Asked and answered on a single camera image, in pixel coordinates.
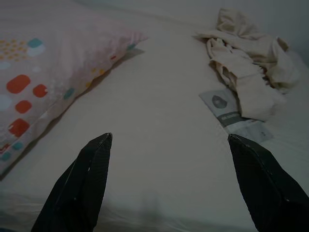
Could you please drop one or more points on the grey and white packet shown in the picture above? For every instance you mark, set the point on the grey and white packet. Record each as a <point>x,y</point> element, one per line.
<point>217,102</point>

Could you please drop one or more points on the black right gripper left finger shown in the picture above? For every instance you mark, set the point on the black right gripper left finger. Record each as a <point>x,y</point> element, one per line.
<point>79,188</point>

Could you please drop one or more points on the crumpled beige cloth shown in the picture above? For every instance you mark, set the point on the crumpled beige cloth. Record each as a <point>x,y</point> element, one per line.
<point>253,60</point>

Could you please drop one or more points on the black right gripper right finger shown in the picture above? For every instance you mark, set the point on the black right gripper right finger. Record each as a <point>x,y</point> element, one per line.
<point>270,193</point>

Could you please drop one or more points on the pink pillow with coloured spots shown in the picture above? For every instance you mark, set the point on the pink pillow with coloured spots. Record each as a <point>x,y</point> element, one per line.
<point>48,72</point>

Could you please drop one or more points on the bed with cream sheet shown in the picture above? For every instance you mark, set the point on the bed with cream sheet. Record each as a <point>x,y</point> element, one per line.
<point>157,108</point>

